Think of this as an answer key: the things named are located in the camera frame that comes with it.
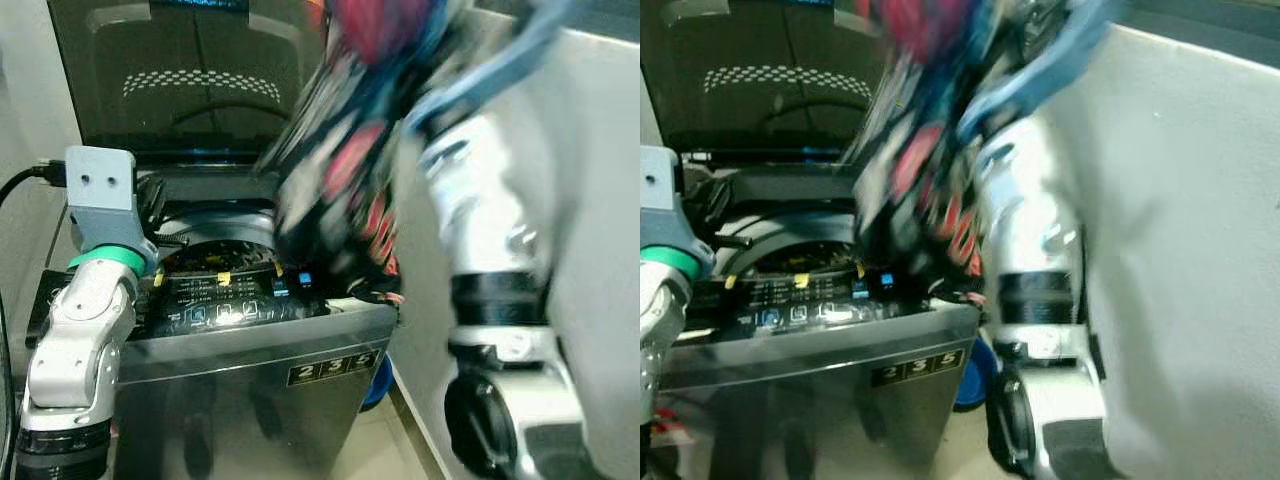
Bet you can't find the black red cream printed garment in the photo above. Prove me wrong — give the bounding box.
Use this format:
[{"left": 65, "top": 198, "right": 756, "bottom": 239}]
[
  {"left": 845, "top": 0, "right": 1011, "bottom": 306},
  {"left": 260, "top": 0, "right": 451, "bottom": 306}
]

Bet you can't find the dark washing machine lid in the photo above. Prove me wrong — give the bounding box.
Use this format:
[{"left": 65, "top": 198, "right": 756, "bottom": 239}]
[
  {"left": 640, "top": 0, "right": 891, "bottom": 161},
  {"left": 45, "top": 0, "right": 341, "bottom": 161}
]

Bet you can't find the silver top-load washing machine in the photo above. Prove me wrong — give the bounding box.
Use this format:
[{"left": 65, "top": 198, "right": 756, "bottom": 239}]
[
  {"left": 25, "top": 150, "right": 401, "bottom": 480},
  {"left": 655, "top": 150, "right": 986, "bottom": 480}
]

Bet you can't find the blue plastic basin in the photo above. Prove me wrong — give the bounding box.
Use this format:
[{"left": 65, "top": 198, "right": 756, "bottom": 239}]
[
  {"left": 360, "top": 352, "right": 394, "bottom": 411},
  {"left": 953, "top": 335, "right": 1001, "bottom": 413}
]

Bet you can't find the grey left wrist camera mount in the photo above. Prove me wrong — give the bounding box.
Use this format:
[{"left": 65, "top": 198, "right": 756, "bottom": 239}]
[
  {"left": 65, "top": 145, "right": 159, "bottom": 256},
  {"left": 640, "top": 145, "right": 713, "bottom": 276}
]

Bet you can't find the black camera cable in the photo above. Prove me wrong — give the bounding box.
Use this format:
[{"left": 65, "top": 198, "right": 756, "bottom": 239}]
[{"left": 0, "top": 160, "right": 69, "bottom": 206}]

